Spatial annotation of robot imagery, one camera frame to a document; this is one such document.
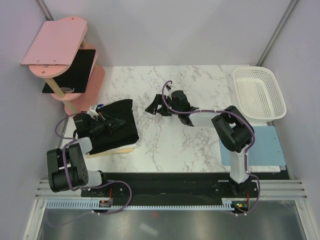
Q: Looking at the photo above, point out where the white plastic basket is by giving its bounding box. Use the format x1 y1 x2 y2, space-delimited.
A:
233 66 287 122

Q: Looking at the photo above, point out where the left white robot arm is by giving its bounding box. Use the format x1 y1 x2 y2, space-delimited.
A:
46 112 126 197

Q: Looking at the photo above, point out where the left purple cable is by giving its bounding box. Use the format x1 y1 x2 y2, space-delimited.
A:
44 113 133 228

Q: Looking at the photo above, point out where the wooden board under stack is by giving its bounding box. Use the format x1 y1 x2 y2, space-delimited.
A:
85 147 134 159

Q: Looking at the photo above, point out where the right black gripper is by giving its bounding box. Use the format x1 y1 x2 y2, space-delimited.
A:
145 94 181 117

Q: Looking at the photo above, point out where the black clipboard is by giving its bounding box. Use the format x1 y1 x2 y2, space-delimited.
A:
53 49 96 94

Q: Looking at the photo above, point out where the white slotted cable duct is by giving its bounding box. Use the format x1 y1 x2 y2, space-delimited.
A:
45 199 237 211

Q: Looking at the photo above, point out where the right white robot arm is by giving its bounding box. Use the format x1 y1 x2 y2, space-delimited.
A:
145 90 255 197

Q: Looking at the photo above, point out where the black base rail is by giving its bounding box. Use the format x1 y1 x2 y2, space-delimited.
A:
80 170 260 201

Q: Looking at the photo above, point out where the light blue mat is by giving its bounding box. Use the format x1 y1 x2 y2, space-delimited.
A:
219 125 287 167

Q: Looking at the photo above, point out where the pink clipboard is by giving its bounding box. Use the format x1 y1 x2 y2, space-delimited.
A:
21 19 87 65

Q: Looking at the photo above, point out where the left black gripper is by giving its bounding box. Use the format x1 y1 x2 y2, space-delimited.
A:
88 112 126 136

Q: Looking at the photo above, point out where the black graphic t shirt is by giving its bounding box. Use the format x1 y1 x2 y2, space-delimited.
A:
89 99 139 155

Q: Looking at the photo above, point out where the pink three tier shelf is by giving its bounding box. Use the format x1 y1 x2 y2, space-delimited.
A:
21 16 105 115

